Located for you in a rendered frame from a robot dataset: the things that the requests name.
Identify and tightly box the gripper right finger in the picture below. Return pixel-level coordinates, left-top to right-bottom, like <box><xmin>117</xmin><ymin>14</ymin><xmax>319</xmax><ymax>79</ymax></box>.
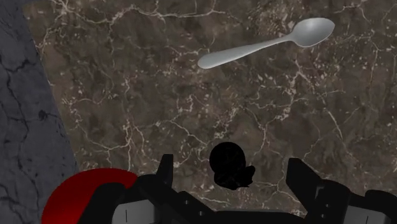
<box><xmin>285</xmin><ymin>157</ymin><xmax>397</xmax><ymax>224</ymax></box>

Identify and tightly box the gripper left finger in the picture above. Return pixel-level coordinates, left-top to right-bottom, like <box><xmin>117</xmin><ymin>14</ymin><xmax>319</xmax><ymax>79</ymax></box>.
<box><xmin>78</xmin><ymin>153</ymin><xmax>218</xmax><ymax>224</ymax></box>

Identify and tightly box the red round object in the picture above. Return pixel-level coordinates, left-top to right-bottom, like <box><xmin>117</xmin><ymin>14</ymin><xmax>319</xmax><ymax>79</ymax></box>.
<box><xmin>41</xmin><ymin>167</ymin><xmax>138</xmax><ymax>224</ymax></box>

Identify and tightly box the black rounded object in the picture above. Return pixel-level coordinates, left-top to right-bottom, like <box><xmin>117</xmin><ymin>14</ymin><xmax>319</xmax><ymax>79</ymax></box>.
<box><xmin>209</xmin><ymin>141</ymin><xmax>256</xmax><ymax>191</ymax></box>

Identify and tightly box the grey spoon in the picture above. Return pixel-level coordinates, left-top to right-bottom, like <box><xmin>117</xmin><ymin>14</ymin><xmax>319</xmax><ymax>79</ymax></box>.
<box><xmin>197</xmin><ymin>17</ymin><xmax>336</xmax><ymax>70</ymax></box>

